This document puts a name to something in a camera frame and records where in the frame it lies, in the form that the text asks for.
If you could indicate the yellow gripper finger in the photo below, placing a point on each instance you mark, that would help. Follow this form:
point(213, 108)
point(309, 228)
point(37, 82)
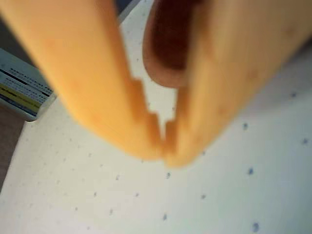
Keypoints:
point(231, 73)
point(85, 80)

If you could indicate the brown wooden bowl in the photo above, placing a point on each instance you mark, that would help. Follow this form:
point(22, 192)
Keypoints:
point(168, 44)

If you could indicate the white box with labels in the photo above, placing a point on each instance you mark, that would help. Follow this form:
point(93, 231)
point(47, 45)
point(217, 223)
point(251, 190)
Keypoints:
point(22, 92)

